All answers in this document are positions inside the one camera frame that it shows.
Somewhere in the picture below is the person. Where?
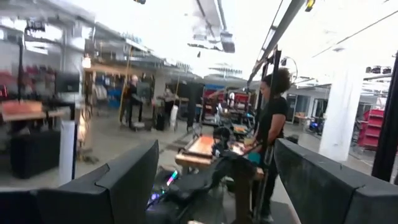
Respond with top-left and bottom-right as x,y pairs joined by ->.
248,67 -> 292,223
162,88 -> 177,125
124,74 -> 144,129

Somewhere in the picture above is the red tool cabinet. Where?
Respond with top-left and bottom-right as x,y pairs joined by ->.
357,108 -> 386,150

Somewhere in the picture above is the wooden desk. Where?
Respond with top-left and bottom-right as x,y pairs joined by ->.
0,101 -> 71,122

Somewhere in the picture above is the white floor stand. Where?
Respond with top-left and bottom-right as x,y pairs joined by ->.
58,120 -> 78,187

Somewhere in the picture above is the white square pillar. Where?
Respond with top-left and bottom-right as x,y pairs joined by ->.
318,67 -> 363,162

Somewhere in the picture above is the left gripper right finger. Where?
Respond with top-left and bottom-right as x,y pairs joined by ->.
275,138 -> 398,224

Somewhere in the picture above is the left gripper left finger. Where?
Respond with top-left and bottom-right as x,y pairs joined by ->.
0,139 -> 160,224

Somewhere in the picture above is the red shelf unit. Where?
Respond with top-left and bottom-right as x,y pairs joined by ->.
203,88 -> 249,113

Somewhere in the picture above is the black computer with coloured lights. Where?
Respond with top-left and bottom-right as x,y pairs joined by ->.
145,167 -> 200,224

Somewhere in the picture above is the black box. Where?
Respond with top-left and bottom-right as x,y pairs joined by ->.
11,130 -> 62,180

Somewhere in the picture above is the wooden table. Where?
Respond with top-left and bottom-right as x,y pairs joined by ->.
175,133 -> 265,224

